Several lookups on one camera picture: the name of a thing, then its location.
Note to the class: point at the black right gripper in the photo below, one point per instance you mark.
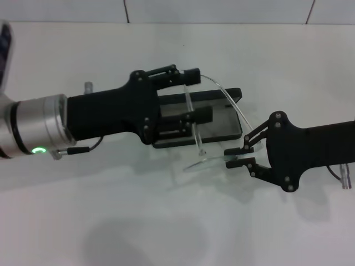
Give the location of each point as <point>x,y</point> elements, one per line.
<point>313,149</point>

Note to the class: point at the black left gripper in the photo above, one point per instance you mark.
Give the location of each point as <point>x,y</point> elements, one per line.
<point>116,110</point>

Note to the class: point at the black glasses case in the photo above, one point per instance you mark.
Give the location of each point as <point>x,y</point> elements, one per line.
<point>222,122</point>

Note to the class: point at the clear white glasses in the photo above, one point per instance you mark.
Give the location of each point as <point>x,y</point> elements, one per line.
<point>198,140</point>

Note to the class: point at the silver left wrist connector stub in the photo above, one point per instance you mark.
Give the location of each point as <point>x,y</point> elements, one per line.
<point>88,87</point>

